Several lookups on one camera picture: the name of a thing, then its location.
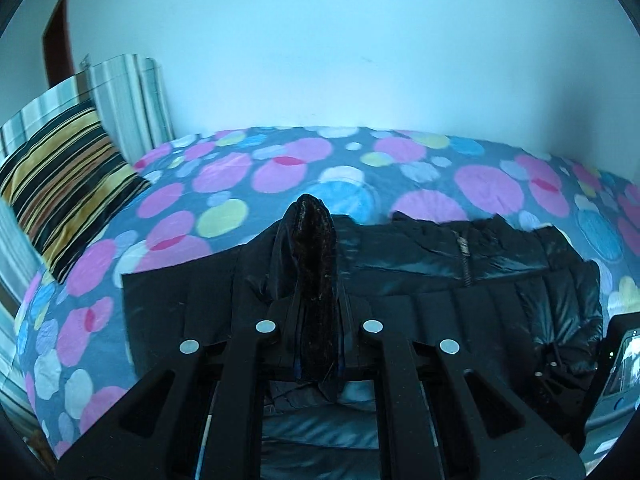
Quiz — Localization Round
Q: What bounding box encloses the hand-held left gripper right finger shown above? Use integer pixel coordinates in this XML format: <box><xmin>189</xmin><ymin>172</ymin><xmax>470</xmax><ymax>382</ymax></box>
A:
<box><xmin>342</xmin><ymin>320</ymin><xmax>586</xmax><ymax>480</ymax></box>

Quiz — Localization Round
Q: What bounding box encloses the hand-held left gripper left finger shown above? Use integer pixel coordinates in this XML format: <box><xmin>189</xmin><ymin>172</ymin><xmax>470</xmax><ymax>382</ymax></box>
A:
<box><xmin>57</xmin><ymin>320</ymin><xmax>301</xmax><ymax>480</ymax></box>

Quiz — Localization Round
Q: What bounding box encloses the black puffer jacket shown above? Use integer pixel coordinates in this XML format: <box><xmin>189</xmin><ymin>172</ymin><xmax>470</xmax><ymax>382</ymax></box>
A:
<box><xmin>122</xmin><ymin>194</ymin><xmax>603</xmax><ymax>480</ymax></box>

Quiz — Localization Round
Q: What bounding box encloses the dotted bed sheet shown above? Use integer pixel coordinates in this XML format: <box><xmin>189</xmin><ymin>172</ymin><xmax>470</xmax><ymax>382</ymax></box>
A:
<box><xmin>15</xmin><ymin>125</ymin><xmax>640</xmax><ymax>461</ymax></box>

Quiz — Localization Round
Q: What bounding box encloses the yellow black striped pillow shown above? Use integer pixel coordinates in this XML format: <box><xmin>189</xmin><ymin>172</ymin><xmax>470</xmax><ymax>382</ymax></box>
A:
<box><xmin>0</xmin><ymin>100</ymin><xmax>151</xmax><ymax>282</ymax></box>

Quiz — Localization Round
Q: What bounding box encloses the pale striped pillow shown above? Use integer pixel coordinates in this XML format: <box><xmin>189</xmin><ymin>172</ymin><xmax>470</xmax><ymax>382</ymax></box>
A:
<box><xmin>84</xmin><ymin>54</ymin><xmax>174</xmax><ymax>165</ymax></box>

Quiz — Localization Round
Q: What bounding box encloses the brown door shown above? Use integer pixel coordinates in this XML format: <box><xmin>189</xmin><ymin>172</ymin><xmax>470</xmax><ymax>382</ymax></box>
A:
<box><xmin>42</xmin><ymin>0</ymin><xmax>77</xmax><ymax>89</ymax></box>

